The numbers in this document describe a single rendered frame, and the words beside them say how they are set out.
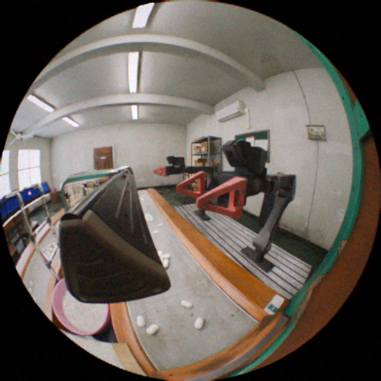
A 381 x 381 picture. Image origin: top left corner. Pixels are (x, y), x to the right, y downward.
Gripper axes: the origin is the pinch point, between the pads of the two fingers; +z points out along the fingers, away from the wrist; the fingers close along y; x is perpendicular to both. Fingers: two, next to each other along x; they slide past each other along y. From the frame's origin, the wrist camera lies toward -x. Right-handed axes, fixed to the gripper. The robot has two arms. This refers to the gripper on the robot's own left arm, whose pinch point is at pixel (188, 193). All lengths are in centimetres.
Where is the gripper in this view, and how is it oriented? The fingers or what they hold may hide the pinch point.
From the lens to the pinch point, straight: 19.9
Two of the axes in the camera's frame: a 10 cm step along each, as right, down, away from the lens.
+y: 4.1, 2.2, -8.9
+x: 0.1, 9.7, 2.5
